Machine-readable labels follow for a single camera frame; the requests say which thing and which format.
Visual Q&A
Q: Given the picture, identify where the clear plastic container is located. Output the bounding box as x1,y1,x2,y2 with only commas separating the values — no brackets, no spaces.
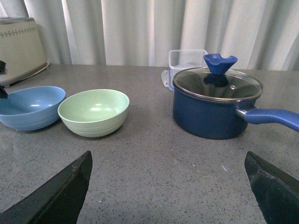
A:
161,49,207,91

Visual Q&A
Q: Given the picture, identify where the light blue bowl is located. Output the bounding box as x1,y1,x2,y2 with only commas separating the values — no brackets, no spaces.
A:
0,86,66,131

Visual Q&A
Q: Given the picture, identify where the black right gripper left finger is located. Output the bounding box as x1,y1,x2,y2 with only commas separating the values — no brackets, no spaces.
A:
0,151,93,224

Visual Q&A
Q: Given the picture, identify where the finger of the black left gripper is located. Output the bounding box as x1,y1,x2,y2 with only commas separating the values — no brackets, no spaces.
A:
0,61,8,99

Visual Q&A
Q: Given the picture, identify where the light green bowl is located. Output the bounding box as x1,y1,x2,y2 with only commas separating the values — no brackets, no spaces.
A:
57,89,130,137

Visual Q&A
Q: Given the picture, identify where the dark blue saucepan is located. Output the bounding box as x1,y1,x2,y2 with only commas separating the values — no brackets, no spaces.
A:
173,91,299,140

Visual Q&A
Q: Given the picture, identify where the cream toaster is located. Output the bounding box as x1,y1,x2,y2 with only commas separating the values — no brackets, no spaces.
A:
0,17,50,86

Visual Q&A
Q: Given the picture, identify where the glass lid blue knob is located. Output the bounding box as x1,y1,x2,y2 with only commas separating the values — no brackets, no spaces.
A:
173,53,263,102

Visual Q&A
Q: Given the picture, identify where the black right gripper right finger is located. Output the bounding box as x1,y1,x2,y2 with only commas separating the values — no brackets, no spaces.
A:
244,151,299,224

